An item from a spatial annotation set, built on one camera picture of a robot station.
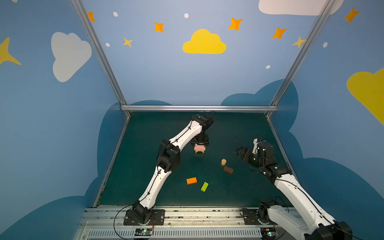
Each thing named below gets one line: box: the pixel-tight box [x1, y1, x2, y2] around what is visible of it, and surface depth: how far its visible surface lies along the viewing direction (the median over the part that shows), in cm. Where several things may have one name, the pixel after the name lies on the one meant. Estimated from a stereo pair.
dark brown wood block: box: [223, 165, 234, 175], surface depth 92 cm
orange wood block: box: [186, 177, 198, 185], surface depth 88 cm
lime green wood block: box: [200, 181, 209, 193], surface depth 86 cm
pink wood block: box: [194, 144, 206, 150], surface depth 97 cm
